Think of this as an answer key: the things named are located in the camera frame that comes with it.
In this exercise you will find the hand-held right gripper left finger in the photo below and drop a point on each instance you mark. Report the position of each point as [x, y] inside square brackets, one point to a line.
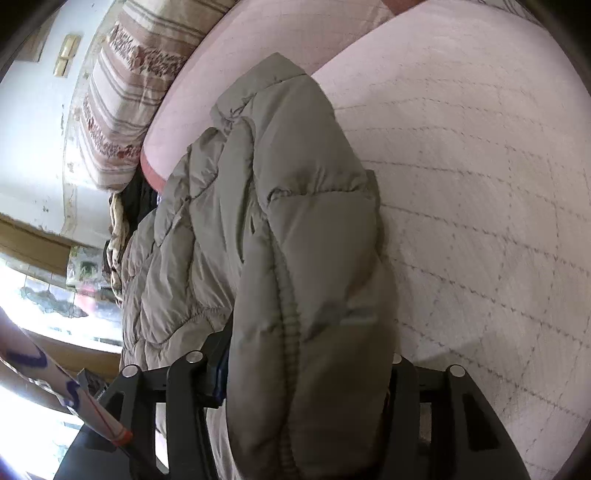
[217, 374]

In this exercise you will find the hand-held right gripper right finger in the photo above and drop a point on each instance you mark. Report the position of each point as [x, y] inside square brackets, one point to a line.
[406, 392]

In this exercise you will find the olive puffer jacket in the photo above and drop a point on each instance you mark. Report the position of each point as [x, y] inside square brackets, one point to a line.
[300, 230]

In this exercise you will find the person's left forearm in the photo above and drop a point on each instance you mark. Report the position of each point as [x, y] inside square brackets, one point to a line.
[51, 374]

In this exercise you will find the beige maroon leaf-print blanket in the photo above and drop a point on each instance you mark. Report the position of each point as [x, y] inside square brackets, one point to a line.
[116, 235]

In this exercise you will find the stained glass window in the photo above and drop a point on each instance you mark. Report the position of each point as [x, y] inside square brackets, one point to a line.
[55, 300]

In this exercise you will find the black garment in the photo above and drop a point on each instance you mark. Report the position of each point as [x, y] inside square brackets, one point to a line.
[141, 196]

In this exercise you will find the pink cushion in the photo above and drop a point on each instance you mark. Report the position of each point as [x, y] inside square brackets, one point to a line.
[207, 92]

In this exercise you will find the striped floral pillow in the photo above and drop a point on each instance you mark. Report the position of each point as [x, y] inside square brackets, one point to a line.
[120, 92]

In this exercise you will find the wooden window frame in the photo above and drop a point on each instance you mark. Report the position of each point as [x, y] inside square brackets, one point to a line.
[32, 244]

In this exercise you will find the beige wall switch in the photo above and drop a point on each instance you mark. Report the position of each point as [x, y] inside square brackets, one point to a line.
[67, 55]

